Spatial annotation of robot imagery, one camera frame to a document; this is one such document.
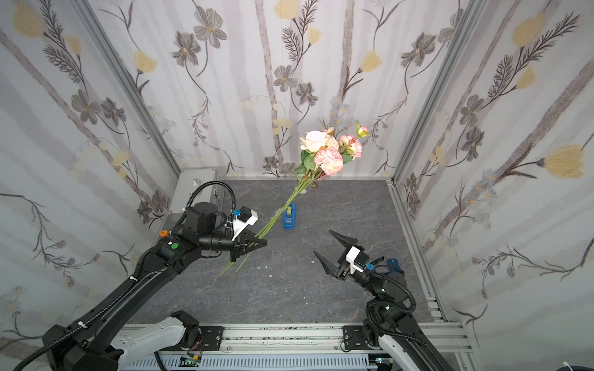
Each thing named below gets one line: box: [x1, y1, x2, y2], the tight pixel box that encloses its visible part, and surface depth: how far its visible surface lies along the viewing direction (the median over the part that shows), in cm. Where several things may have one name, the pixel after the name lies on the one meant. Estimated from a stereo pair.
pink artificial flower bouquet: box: [218, 125, 370, 276], surface depth 59 cm
